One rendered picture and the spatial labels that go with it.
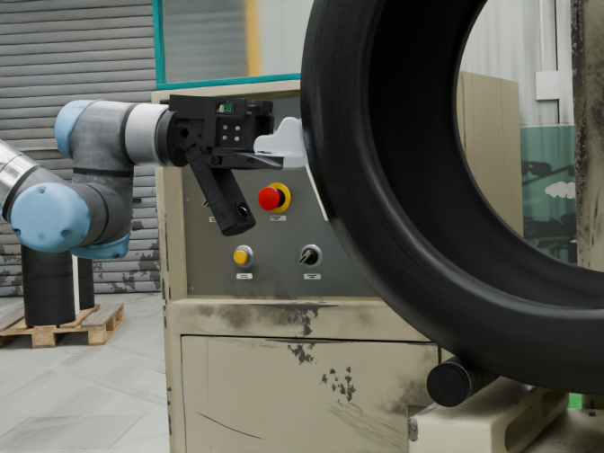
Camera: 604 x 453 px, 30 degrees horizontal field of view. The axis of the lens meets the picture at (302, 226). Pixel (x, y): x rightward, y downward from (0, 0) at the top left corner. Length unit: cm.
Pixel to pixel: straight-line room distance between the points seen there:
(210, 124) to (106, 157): 15
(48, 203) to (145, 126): 17
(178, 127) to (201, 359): 71
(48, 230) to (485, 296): 48
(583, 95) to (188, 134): 50
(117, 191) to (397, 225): 42
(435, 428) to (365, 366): 68
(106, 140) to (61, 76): 964
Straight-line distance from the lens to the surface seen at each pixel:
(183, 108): 134
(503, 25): 1059
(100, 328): 764
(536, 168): 1047
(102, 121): 138
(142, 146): 135
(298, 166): 126
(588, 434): 136
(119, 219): 138
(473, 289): 109
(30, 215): 126
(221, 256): 198
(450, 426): 116
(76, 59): 1097
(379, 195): 111
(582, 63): 147
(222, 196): 131
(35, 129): 1107
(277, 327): 190
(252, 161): 127
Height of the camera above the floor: 113
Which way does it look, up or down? 3 degrees down
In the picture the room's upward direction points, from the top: 2 degrees counter-clockwise
